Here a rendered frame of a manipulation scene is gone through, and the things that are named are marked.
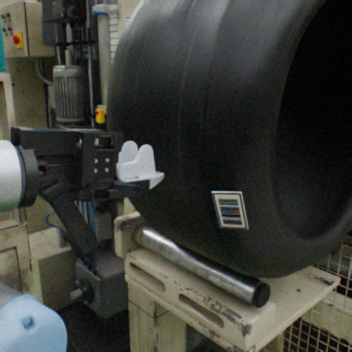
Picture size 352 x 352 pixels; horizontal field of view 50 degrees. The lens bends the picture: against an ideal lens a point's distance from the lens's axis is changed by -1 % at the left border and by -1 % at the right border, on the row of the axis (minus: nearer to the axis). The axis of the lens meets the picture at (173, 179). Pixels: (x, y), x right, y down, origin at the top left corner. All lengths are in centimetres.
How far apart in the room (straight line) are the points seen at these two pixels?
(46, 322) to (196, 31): 38
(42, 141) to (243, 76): 25
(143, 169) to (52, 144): 13
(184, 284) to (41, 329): 51
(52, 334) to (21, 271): 79
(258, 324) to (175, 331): 51
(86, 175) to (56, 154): 4
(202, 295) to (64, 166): 41
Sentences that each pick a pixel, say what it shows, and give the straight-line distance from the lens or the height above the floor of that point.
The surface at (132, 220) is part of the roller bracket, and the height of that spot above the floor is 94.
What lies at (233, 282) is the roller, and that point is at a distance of 70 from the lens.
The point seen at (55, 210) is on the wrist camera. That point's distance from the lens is 45.
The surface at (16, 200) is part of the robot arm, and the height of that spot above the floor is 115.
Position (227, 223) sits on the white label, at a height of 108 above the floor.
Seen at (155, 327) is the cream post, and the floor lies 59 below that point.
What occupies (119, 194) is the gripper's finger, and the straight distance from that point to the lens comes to 45.
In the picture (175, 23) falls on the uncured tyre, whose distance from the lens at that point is 55.
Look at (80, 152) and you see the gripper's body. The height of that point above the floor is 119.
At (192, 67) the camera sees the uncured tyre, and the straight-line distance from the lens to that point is 49.
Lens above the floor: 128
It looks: 16 degrees down
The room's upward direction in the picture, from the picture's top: straight up
